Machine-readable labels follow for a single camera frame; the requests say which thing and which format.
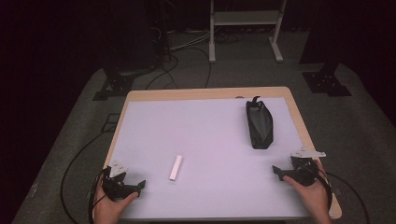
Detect person's right hand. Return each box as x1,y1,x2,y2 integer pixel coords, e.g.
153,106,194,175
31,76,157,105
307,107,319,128
283,160,332,218

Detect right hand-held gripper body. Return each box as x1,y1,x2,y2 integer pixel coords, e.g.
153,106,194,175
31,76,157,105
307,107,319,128
284,147,327,188

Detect person's left hand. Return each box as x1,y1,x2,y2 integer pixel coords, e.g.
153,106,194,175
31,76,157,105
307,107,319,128
92,183,140,224

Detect black pencil case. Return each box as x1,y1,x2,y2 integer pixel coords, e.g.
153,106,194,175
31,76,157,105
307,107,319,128
245,95,275,150

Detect long black floor cable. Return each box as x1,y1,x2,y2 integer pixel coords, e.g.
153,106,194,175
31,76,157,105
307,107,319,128
60,132,106,224

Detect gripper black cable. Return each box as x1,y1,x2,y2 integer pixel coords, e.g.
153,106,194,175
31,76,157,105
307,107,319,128
311,164,333,214
88,169,106,224

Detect black stand base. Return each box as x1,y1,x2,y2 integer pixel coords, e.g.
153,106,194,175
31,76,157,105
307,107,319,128
302,62,353,97
92,62,135,102

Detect dark equipment rack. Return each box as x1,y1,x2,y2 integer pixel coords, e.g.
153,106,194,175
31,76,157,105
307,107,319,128
102,0,172,70

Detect white floor cables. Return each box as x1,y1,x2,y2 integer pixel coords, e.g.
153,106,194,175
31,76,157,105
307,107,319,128
167,29,213,52

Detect white stick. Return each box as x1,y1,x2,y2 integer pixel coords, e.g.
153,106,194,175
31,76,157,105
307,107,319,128
168,154,184,182

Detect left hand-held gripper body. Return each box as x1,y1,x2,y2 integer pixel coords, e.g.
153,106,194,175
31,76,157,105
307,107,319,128
102,160,139,201

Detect black square floor frame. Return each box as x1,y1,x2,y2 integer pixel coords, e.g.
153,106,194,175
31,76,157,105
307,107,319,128
101,113,121,133

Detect white table mat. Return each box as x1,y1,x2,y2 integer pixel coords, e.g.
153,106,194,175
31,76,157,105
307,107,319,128
104,97,312,220

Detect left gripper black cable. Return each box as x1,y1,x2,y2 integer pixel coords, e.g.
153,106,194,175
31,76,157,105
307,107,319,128
88,169,106,224

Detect white metal stand frame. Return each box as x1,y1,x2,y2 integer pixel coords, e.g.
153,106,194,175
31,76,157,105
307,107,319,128
208,0,288,63

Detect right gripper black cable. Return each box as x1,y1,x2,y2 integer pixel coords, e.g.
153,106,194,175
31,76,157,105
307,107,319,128
311,164,333,214

